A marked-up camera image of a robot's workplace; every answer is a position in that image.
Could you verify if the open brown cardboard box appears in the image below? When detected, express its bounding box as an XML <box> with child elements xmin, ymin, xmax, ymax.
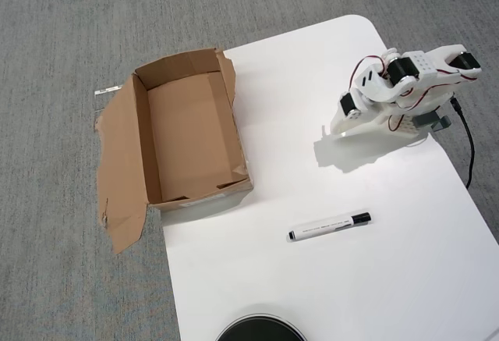
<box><xmin>93</xmin><ymin>47</ymin><xmax>255</xmax><ymax>255</ymax></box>

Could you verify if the white moving gripper finger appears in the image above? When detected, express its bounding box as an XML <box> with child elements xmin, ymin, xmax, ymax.
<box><xmin>329</xmin><ymin>108</ymin><xmax>363</xmax><ymax>136</ymax></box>

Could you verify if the black round disc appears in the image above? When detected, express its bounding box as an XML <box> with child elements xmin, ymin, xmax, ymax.
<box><xmin>215</xmin><ymin>304</ymin><xmax>309</xmax><ymax>341</ymax></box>

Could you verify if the white marker pen black cap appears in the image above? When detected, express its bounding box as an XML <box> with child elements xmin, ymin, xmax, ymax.
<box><xmin>288</xmin><ymin>211</ymin><xmax>373</xmax><ymax>243</ymax></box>

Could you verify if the white fixed gripper finger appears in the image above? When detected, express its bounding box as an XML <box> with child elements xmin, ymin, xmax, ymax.
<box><xmin>321</xmin><ymin>111</ymin><xmax>388</xmax><ymax>138</ymax></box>

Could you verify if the black power cable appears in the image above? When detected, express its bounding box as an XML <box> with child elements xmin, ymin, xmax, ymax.
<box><xmin>450</xmin><ymin>97</ymin><xmax>476</xmax><ymax>190</ymax></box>

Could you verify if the grey table clamp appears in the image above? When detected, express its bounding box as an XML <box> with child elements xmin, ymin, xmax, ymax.
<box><xmin>412</xmin><ymin>112</ymin><xmax>452</xmax><ymax>133</ymax></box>

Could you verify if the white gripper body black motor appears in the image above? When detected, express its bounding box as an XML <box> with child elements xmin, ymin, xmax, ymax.
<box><xmin>338</xmin><ymin>91</ymin><xmax>376</xmax><ymax>119</ymax></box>

